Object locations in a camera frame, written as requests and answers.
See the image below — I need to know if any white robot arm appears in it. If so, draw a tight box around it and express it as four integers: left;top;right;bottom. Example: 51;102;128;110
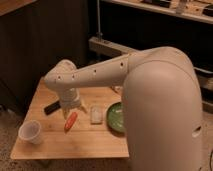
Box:
44;47;202;171

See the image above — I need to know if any grey metal stand base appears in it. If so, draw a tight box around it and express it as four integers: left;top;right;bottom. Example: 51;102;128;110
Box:
89;0;136;57

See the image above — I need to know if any white sponge block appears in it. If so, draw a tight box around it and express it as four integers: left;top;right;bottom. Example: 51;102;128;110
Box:
90;106;103;124

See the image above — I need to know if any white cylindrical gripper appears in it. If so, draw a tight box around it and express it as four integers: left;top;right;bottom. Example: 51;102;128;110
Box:
58;88;87;119

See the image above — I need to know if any white ceramic cup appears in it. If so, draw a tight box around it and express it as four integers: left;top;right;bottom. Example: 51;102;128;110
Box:
18;120;43;144

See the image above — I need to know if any orange carrot toy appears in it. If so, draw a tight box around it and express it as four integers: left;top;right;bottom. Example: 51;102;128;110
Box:
64;112;78;132

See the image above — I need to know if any black rectangular block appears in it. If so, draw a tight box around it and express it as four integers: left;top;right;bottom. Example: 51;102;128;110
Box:
44;101;60;115

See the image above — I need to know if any wooden table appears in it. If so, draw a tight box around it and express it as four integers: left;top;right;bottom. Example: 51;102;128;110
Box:
10;79;129;160

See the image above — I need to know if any background shelf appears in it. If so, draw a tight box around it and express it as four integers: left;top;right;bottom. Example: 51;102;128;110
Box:
103;0;213;24

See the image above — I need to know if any green ceramic bowl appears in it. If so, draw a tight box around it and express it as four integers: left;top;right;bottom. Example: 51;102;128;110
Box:
106;102;125;133

